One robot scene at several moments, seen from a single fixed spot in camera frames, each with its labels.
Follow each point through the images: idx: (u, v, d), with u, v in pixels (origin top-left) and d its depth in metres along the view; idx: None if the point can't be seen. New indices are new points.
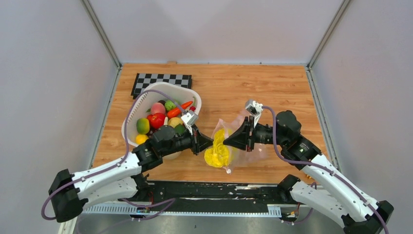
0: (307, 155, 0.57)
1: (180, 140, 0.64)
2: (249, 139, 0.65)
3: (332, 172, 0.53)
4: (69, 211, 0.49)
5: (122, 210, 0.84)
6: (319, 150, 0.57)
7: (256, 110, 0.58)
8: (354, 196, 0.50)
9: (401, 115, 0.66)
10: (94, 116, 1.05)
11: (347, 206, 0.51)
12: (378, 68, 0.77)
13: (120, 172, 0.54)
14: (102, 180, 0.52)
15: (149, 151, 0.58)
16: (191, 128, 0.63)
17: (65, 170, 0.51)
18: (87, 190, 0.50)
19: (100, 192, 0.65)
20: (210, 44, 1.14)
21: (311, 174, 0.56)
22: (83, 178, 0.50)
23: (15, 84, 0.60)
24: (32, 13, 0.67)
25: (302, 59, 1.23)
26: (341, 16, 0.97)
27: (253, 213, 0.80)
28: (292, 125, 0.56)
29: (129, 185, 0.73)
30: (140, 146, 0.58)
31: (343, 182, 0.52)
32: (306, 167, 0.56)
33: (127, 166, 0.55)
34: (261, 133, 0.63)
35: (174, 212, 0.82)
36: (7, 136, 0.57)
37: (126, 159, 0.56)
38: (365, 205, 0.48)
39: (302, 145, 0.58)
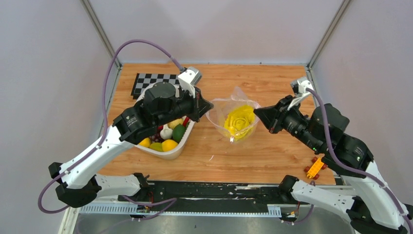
0: (361, 164, 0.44)
1: (180, 104, 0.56)
2: (275, 120, 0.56)
3: (384, 186, 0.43)
4: (74, 199, 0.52)
5: (122, 210, 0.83)
6: (373, 157, 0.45)
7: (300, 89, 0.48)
8: (393, 208, 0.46)
9: (401, 115, 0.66)
10: (94, 116, 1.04)
11: (378, 211, 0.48)
12: (378, 69, 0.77)
13: (102, 154, 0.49)
14: (85, 168, 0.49)
15: (132, 118, 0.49)
16: (194, 89, 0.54)
17: (53, 165, 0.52)
18: (78, 180, 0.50)
19: (111, 182, 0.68)
20: (210, 44, 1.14)
21: (353, 179, 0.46)
22: (67, 170, 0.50)
23: (15, 85, 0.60)
24: (32, 13, 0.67)
25: (302, 59, 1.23)
26: (342, 16, 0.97)
27: (253, 213, 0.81)
28: (339, 123, 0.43)
29: (134, 183, 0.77)
30: (122, 115, 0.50)
31: (390, 196, 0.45)
32: (356, 177, 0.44)
33: (108, 145, 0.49)
34: (291, 120, 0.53)
35: (174, 212, 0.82)
36: (7, 136, 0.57)
37: (106, 137, 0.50)
38: (401, 216, 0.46)
39: (357, 150, 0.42)
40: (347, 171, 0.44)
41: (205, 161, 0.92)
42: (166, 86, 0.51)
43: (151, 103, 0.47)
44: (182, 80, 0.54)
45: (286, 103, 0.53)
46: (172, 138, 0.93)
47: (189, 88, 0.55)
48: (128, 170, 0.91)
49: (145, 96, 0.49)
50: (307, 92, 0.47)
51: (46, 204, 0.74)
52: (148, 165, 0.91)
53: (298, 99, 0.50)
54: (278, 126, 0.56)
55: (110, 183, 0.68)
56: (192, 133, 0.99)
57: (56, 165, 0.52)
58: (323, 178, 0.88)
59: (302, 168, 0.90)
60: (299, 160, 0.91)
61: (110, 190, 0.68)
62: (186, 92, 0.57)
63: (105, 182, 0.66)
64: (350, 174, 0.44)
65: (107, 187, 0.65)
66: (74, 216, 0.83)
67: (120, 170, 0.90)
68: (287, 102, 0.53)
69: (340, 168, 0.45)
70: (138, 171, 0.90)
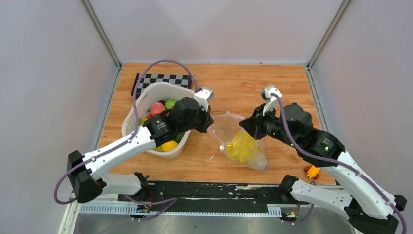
0: (332, 153, 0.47)
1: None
2: (256, 126, 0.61)
3: (358, 172, 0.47)
4: (86, 192, 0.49)
5: (122, 210, 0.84)
6: (343, 147, 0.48)
7: (266, 94, 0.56)
8: (376, 196, 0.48)
9: (401, 115, 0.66)
10: (94, 116, 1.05)
11: (365, 203, 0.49)
12: (378, 69, 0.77)
13: (132, 148, 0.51)
14: (113, 159, 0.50)
15: (161, 123, 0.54)
16: (207, 105, 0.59)
17: (75, 152, 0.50)
18: (101, 170, 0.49)
19: (114, 180, 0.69)
20: (210, 44, 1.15)
21: (331, 172, 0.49)
22: (93, 158, 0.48)
23: (15, 85, 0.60)
24: (32, 13, 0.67)
25: (302, 59, 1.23)
26: (341, 16, 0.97)
27: (253, 213, 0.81)
28: (300, 117, 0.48)
29: (135, 182, 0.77)
30: (151, 119, 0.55)
31: (368, 183, 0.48)
32: (329, 167, 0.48)
33: (139, 142, 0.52)
34: (269, 124, 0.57)
35: (174, 212, 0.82)
36: (7, 136, 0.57)
37: (137, 133, 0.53)
38: (386, 204, 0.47)
39: (326, 141, 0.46)
40: (321, 162, 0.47)
41: (204, 161, 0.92)
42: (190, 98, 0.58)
43: (180, 112, 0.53)
44: (197, 96, 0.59)
45: (261, 109, 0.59)
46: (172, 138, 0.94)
47: (203, 104, 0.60)
48: (128, 169, 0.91)
49: (175, 105, 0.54)
50: (272, 97, 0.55)
51: (46, 202, 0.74)
52: (148, 165, 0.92)
53: (268, 105, 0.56)
54: (260, 131, 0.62)
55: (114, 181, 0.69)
56: (192, 133, 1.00)
57: (79, 153, 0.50)
58: (323, 178, 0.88)
59: (302, 168, 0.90)
60: (299, 160, 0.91)
61: (113, 188, 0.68)
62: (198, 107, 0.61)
63: (109, 179, 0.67)
64: (324, 165, 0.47)
65: (111, 184, 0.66)
66: (74, 216, 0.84)
67: (121, 170, 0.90)
68: (262, 108, 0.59)
69: (313, 161, 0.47)
70: (137, 171, 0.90)
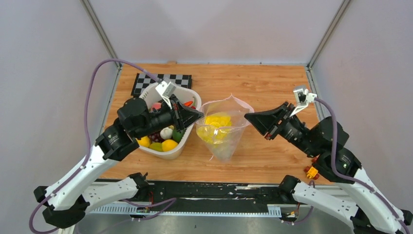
0: (348, 170, 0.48)
1: (158, 116, 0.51)
2: (274, 126, 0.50)
3: (373, 190, 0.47)
4: (62, 221, 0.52)
5: (122, 210, 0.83)
6: (360, 165, 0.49)
7: (307, 99, 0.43)
8: (387, 212, 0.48)
9: (401, 114, 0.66)
10: (94, 116, 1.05)
11: (373, 216, 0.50)
12: (378, 68, 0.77)
13: (87, 174, 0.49)
14: (72, 189, 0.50)
15: (113, 137, 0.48)
16: (169, 101, 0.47)
17: (39, 188, 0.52)
18: (65, 201, 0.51)
19: (102, 194, 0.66)
20: (210, 44, 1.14)
21: (346, 188, 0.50)
22: (53, 193, 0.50)
23: (15, 85, 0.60)
24: (32, 14, 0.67)
25: (302, 59, 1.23)
26: (341, 16, 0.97)
27: (253, 213, 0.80)
28: (342, 138, 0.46)
29: (130, 186, 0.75)
30: (103, 134, 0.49)
31: (382, 200, 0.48)
32: (346, 184, 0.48)
33: (93, 165, 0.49)
34: (291, 128, 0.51)
35: (174, 212, 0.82)
36: (7, 135, 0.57)
37: (90, 156, 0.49)
38: (396, 220, 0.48)
39: (344, 158, 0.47)
40: (337, 178, 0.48)
41: (205, 161, 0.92)
42: (141, 100, 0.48)
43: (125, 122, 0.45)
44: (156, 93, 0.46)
45: (289, 108, 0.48)
46: (172, 138, 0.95)
47: (164, 100, 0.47)
48: (127, 170, 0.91)
49: (119, 114, 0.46)
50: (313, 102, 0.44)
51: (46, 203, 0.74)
52: (148, 165, 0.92)
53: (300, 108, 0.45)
54: (277, 133, 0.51)
55: (102, 195, 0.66)
56: (192, 133, 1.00)
57: (41, 188, 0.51)
58: (322, 178, 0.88)
59: (302, 168, 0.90)
60: (300, 160, 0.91)
61: (102, 202, 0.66)
62: (164, 103, 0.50)
63: (94, 195, 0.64)
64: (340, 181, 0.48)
65: (96, 201, 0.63)
66: None
67: (120, 171, 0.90)
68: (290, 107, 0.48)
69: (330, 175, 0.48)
70: (137, 171, 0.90)
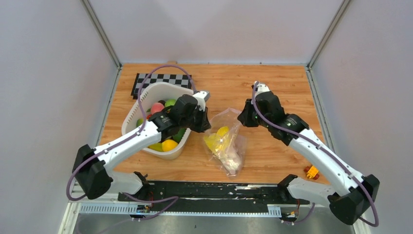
0: (295, 129, 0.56)
1: (194, 113, 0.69)
2: (245, 112, 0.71)
3: (318, 145, 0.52)
4: (98, 185, 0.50)
5: (123, 210, 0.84)
6: (307, 125, 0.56)
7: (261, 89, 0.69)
8: (339, 170, 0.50)
9: (401, 114, 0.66)
10: (94, 116, 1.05)
11: (330, 179, 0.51)
12: (378, 68, 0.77)
13: (140, 140, 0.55)
14: (124, 150, 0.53)
15: (165, 118, 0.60)
16: (204, 103, 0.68)
17: (86, 146, 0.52)
18: (113, 161, 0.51)
19: (118, 177, 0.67)
20: (211, 44, 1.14)
21: (298, 148, 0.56)
22: (105, 150, 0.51)
23: (15, 85, 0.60)
24: (32, 14, 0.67)
25: (302, 59, 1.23)
26: (341, 16, 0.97)
27: (253, 213, 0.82)
28: (273, 100, 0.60)
29: (137, 179, 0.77)
30: (156, 114, 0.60)
31: (328, 155, 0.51)
32: (292, 141, 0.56)
33: (147, 134, 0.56)
34: (254, 110, 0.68)
35: (174, 212, 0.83)
36: (7, 136, 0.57)
37: (144, 127, 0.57)
38: (349, 178, 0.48)
39: (289, 119, 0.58)
40: (285, 137, 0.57)
41: (204, 161, 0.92)
42: (190, 97, 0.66)
43: (181, 108, 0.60)
44: (197, 97, 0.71)
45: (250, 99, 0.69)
46: (172, 138, 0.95)
47: (201, 103, 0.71)
48: (127, 169, 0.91)
49: (177, 102, 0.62)
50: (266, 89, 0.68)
51: (46, 203, 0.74)
52: (148, 165, 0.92)
53: None
54: (248, 118, 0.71)
55: (119, 178, 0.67)
56: (192, 133, 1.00)
57: (89, 147, 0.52)
58: (323, 178, 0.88)
59: (302, 168, 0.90)
60: (299, 160, 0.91)
61: (119, 184, 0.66)
62: (197, 106, 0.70)
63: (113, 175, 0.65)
64: (288, 139, 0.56)
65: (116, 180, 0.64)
66: (75, 215, 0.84)
67: (120, 170, 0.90)
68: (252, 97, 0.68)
69: (280, 135, 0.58)
70: (137, 171, 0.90)
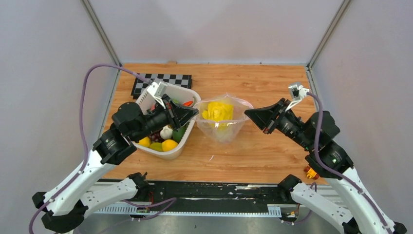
0: (338, 166, 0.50)
1: (153, 118, 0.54)
2: (272, 121, 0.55)
3: (361, 190, 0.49)
4: (61, 226, 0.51)
5: (122, 210, 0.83)
6: (351, 164, 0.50)
7: (299, 93, 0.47)
8: (375, 218, 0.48)
9: (401, 114, 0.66)
10: (94, 116, 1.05)
11: (362, 222, 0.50)
12: (377, 69, 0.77)
13: (86, 178, 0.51)
14: (70, 193, 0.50)
15: (110, 142, 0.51)
16: (161, 102, 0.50)
17: (35, 196, 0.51)
18: (64, 206, 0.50)
19: (100, 197, 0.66)
20: (210, 44, 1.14)
21: (336, 185, 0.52)
22: (51, 199, 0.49)
23: (15, 86, 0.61)
24: (32, 14, 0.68)
25: (302, 59, 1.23)
26: (342, 16, 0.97)
27: (253, 213, 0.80)
28: (329, 131, 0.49)
29: (128, 186, 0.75)
30: (101, 139, 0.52)
31: (369, 202, 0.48)
32: (333, 179, 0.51)
33: (91, 169, 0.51)
34: (287, 122, 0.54)
35: (174, 212, 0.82)
36: (7, 136, 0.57)
37: (87, 161, 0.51)
38: (384, 227, 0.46)
39: (335, 153, 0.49)
40: (325, 172, 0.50)
41: (204, 161, 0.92)
42: (131, 106, 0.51)
43: (120, 126, 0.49)
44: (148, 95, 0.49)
45: (285, 105, 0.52)
46: (172, 138, 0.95)
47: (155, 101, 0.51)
48: (127, 170, 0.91)
49: (112, 119, 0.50)
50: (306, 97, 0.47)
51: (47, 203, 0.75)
52: (148, 165, 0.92)
53: (293, 103, 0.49)
54: (274, 126, 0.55)
55: (101, 198, 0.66)
56: (192, 133, 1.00)
57: (38, 195, 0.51)
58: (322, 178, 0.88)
59: (302, 168, 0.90)
60: (299, 160, 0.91)
61: (101, 204, 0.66)
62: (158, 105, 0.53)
63: (92, 198, 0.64)
64: (328, 175, 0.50)
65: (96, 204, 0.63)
66: None
67: (120, 171, 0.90)
68: (286, 104, 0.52)
69: (319, 168, 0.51)
70: (137, 171, 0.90)
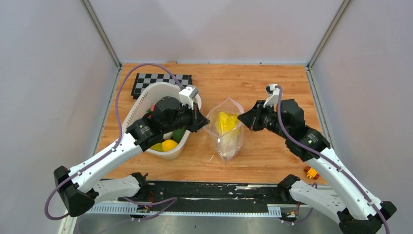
0: (316, 147, 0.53)
1: (180, 116, 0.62)
2: (254, 118, 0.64)
3: (339, 168, 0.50)
4: (78, 206, 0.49)
5: (122, 210, 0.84)
6: (328, 144, 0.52)
7: (270, 88, 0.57)
8: (358, 195, 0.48)
9: (401, 114, 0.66)
10: (94, 116, 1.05)
11: (348, 202, 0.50)
12: (378, 69, 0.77)
13: (117, 156, 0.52)
14: (99, 169, 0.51)
15: (144, 128, 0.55)
16: (192, 103, 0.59)
17: (60, 168, 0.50)
18: (88, 183, 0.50)
19: (107, 187, 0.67)
20: (210, 43, 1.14)
21: (316, 166, 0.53)
22: (79, 172, 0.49)
23: (15, 86, 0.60)
24: (32, 14, 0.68)
25: (302, 59, 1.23)
26: (341, 16, 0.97)
27: (253, 213, 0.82)
28: (293, 111, 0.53)
29: (133, 183, 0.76)
30: (134, 125, 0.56)
31: (349, 179, 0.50)
32: (311, 160, 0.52)
33: (123, 148, 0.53)
34: (266, 116, 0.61)
35: (174, 212, 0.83)
36: (7, 135, 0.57)
37: (121, 141, 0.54)
38: (369, 204, 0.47)
39: (309, 135, 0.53)
40: (304, 153, 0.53)
41: (204, 161, 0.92)
42: (171, 99, 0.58)
43: (161, 114, 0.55)
44: (181, 95, 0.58)
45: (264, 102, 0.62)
46: (172, 137, 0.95)
47: (187, 102, 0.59)
48: (128, 169, 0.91)
49: (156, 107, 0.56)
50: (277, 90, 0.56)
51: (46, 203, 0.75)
52: (148, 165, 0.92)
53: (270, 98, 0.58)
54: (256, 123, 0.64)
55: (108, 188, 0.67)
56: (192, 133, 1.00)
57: (64, 168, 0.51)
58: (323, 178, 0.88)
59: (302, 168, 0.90)
60: (299, 160, 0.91)
61: (108, 195, 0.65)
62: (184, 106, 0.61)
63: (102, 186, 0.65)
64: (307, 156, 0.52)
65: (104, 191, 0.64)
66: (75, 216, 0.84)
67: (120, 170, 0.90)
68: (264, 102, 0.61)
69: (298, 151, 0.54)
70: (137, 171, 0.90)
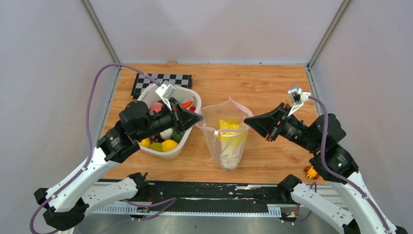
0: (344, 171, 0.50)
1: (158, 119, 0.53)
2: (274, 128, 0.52)
3: (364, 195, 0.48)
4: (62, 224, 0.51)
5: (122, 210, 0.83)
6: (357, 167, 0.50)
7: (301, 98, 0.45)
8: (377, 222, 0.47)
9: (401, 114, 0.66)
10: (94, 116, 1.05)
11: (365, 227, 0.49)
12: (377, 69, 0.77)
13: (90, 175, 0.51)
14: (72, 190, 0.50)
15: (114, 140, 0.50)
16: (168, 103, 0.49)
17: (38, 191, 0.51)
18: (66, 203, 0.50)
19: (100, 195, 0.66)
20: (210, 43, 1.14)
21: (340, 189, 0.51)
22: (54, 195, 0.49)
23: (15, 86, 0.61)
24: (32, 15, 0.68)
25: (302, 59, 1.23)
26: (342, 16, 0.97)
27: (253, 213, 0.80)
28: (336, 133, 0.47)
29: (129, 186, 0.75)
30: (105, 136, 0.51)
31: (372, 206, 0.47)
32: (337, 183, 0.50)
33: (95, 166, 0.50)
34: (290, 127, 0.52)
35: (174, 212, 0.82)
36: (7, 135, 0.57)
37: (92, 158, 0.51)
38: (386, 232, 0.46)
39: (340, 158, 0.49)
40: (330, 176, 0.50)
41: (205, 161, 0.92)
42: (141, 104, 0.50)
43: (126, 125, 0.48)
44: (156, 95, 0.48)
45: (286, 110, 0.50)
46: (172, 138, 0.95)
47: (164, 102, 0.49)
48: (127, 170, 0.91)
49: (121, 117, 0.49)
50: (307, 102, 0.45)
51: None
52: (148, 165, 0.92)
53: (295, 108, 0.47)
54: (277, 133, 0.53)
55: (101, 196, 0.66)
56: (192, 133, 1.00)
57: (42, 190, 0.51)
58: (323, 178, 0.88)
59: (302, 168, 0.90)
60: (299, 160, 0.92)
61: (102, 203, 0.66)
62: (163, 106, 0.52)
63: (93, 197, 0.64)
64: (332, 179, 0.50)
65: (97, 201, 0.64)
66: None
67: (120, 171, 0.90)
68: (288, 108, 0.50)
69: (324, 172, 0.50)
70: (137, 171, 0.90)
